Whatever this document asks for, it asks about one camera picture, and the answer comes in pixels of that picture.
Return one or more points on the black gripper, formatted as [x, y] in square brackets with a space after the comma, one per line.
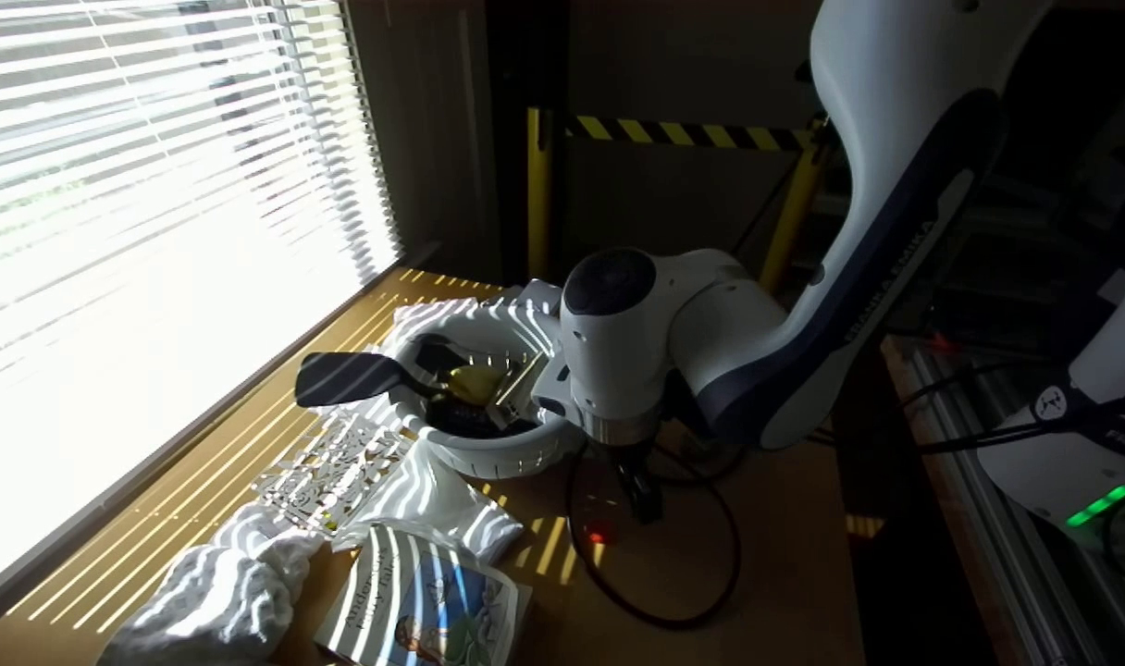
[624, 457]

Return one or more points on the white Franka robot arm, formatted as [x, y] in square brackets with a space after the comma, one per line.
[881, 123]

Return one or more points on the white ceramic bowl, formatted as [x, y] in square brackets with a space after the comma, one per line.
[500, 461]

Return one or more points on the tan wooden stick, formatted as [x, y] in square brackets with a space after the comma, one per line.
[524, 378]

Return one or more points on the white folded cloth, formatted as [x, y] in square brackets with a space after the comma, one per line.
[445, 504]

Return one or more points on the yellow object among utensils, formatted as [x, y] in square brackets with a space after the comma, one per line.
[476, 387]

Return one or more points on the printed colourful cloth bag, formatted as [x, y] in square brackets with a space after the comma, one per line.
[440, 604]

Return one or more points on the yellow black striped barrier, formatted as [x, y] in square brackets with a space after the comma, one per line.
[540, 196]

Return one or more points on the black spatula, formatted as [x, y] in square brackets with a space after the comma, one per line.
[341, 376]

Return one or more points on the crumpled white cloth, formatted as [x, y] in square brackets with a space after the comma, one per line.
[217, 592]

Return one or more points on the large white window blinds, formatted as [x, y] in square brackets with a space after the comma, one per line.
[157, 244]

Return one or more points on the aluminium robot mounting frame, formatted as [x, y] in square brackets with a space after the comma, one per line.
[1008, 592]

